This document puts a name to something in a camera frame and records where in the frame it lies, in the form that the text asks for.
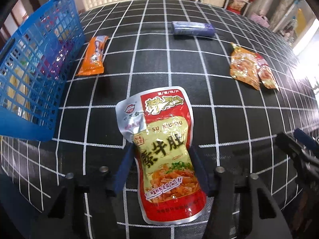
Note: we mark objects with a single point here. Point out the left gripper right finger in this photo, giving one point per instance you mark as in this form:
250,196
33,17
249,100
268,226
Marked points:
220,186

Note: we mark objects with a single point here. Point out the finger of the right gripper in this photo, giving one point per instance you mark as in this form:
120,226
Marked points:
309,142
302,157

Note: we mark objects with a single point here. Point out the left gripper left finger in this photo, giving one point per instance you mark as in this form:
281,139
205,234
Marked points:
104,184

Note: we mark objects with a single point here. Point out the red snack packet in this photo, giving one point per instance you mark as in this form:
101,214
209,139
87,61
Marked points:
265,74

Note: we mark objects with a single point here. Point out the red yellow snack pouch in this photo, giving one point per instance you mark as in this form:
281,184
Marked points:
159,122

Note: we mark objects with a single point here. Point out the orange yellow snack packet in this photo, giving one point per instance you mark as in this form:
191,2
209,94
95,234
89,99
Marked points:
243,66

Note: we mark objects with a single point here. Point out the orange snack bar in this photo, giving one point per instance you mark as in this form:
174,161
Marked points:
93,60

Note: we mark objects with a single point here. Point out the purple snack bar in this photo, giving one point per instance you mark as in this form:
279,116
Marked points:
60,58

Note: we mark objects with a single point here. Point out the blue plastic basket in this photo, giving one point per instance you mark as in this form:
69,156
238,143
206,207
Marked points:
29,48

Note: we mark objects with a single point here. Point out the purple blue tissue pack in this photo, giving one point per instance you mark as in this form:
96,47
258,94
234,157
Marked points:
193,29

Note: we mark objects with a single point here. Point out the green-sealed cracker pack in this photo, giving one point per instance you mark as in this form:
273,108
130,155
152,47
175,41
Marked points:
19,97

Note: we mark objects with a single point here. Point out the black white grid tablecloth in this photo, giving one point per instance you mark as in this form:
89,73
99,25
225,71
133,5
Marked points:
44,184

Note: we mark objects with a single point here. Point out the pink tote bag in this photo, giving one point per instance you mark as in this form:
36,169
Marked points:
260,19

